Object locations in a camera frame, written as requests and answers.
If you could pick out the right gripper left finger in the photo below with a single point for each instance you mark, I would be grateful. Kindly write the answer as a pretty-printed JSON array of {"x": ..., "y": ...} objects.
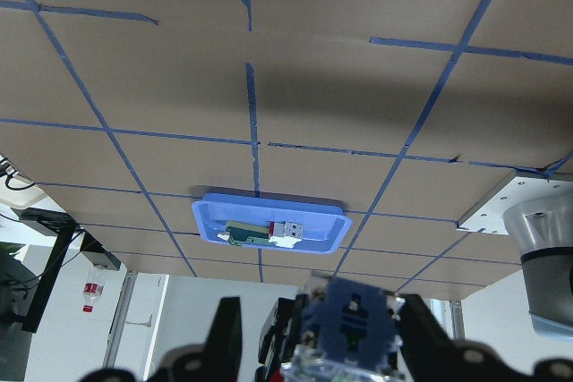
[{"x": 222, "y": 352}]

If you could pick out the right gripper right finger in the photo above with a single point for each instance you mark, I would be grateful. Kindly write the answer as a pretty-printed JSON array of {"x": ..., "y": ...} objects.
[{"x": 427, "y": 350}]

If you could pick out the red emergency stop button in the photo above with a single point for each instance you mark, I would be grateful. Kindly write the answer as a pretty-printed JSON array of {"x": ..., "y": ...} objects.
[{"x": 343, "y": 330}]

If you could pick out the plastic bottle red label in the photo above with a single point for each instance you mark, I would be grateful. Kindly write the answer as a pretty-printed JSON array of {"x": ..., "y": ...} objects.
[{"x": 94, "y": 287}]

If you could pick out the black monitor stand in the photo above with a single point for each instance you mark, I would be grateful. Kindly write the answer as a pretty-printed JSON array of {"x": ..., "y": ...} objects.
[{"x": 24, "y": 295}]

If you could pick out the blue plastic tray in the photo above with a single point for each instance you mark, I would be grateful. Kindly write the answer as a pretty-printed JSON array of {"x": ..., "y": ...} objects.
[{"x": 324, "y": 226}]

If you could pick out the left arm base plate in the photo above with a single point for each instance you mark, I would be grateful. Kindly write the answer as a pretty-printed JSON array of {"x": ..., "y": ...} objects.
[{"x": 486, "y": 216}]

